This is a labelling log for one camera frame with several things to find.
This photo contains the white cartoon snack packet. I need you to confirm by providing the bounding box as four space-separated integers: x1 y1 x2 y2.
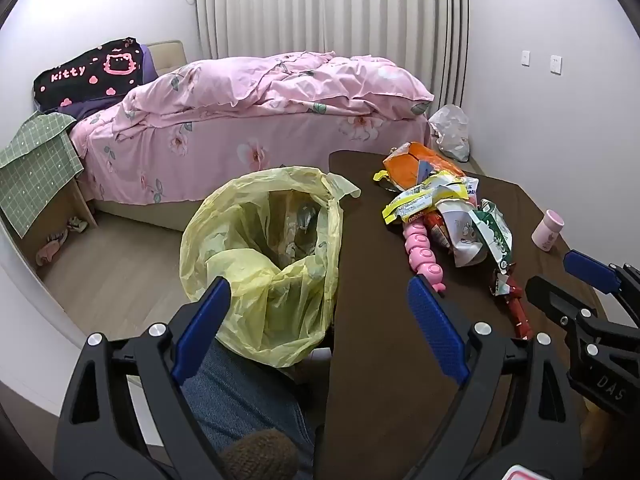
440 205 489 269

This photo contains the green white snack packet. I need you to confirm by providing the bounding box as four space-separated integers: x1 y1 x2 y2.
472 199 516 274

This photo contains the green checked cloth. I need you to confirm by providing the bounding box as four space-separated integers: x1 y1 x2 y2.
0 111 85 239

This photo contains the long red wrapper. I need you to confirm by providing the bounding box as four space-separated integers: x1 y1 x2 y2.
489 267 536 342

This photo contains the bed with pink floral sheet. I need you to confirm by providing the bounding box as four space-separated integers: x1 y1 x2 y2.
68 52 435 233

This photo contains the black Hello Kitty pillow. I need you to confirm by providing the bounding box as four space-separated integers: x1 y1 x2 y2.
33 36 143 112

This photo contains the small pink cup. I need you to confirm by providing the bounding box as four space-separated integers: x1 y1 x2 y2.
531 209 565 251

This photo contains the beige headboard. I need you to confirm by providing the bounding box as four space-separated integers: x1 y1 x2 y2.
147 40 189 79

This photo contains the red snack packet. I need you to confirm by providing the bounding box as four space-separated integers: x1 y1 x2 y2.
425 210 452 249

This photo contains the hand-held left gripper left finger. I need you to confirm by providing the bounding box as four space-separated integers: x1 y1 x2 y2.
52 276 235 480

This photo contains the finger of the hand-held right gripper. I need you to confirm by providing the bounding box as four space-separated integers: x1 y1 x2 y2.
525 275 602 338
563 250 640 325

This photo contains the pink slipper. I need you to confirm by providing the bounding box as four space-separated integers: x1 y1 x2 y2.
36 239 65 265

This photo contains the pink caterpillar toy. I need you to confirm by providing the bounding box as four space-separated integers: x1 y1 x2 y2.
404 220 449 294

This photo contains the pink floral duvet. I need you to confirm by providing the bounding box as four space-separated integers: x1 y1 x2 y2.
120 51 435 128

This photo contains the wooden bedside table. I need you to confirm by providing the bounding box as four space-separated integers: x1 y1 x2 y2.
20 175 99 268

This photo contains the white pleated curtain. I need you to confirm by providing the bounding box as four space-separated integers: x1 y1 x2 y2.
195 0 471 109

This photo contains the person's leg in jeans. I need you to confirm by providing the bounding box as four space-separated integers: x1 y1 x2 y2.
180 337 319 480

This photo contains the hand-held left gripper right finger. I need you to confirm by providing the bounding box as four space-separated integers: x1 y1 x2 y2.
404 276 586 480

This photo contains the white plastic bag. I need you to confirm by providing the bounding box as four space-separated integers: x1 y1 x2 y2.
427 104 471 163

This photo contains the yellow white snack packet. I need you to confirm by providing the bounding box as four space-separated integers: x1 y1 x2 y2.
382 175 482 226

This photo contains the orange snack packet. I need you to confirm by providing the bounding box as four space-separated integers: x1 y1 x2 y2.
382 141 467 196

